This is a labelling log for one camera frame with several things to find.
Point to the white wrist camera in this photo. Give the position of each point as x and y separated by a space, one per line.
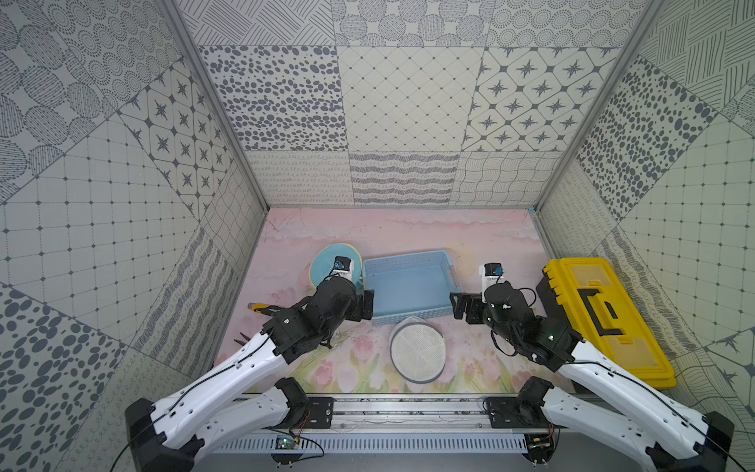
491 274
343 267

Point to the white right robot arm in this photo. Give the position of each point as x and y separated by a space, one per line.
650 428

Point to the white mesh laundry bag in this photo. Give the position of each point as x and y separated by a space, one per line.
417 350

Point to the yellow black toolbox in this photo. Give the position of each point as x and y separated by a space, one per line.
586 294

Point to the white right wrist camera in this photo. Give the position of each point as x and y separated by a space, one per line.
491 274

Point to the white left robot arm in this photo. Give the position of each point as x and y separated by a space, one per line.
179 430

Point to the aluminium mounting rail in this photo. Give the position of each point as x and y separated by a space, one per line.
405 424

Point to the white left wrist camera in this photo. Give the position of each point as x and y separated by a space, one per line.
343 267

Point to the turquoise mesh laundry bag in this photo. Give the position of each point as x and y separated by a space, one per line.
323 262

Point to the yellow black screwdriver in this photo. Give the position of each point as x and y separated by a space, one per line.
264 309

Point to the light blue perforated plastic basket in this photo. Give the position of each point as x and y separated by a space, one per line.
410 285

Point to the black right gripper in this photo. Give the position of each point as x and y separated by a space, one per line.
475 301

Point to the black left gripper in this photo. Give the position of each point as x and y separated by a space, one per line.
365 304

